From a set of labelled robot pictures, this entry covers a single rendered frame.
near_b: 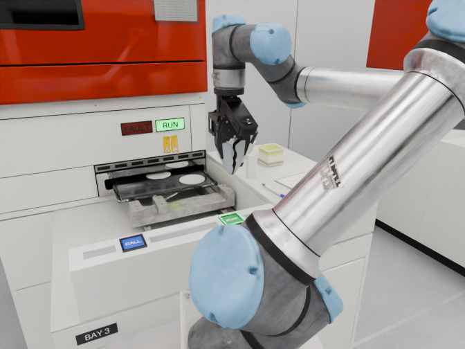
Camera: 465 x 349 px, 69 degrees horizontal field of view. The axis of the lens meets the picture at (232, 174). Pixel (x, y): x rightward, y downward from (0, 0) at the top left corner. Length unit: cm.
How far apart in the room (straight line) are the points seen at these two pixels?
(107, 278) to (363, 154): 62
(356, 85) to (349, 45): 318
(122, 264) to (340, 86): 59
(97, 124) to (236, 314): 104
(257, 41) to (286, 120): 280
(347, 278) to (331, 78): 75
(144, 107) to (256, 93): 200
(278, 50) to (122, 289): 62
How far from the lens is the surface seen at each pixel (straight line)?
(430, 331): 220
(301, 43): 346
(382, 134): 42
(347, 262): 122
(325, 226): 41
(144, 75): 128
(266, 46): 68
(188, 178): 136
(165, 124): 137
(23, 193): 141
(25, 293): 161
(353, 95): 67
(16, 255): 152
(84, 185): 139
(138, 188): 131
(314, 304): 52
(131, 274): 84
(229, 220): 91
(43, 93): 126
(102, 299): 86
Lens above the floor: 141
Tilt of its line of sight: 22 degrees down
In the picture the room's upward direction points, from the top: straight up
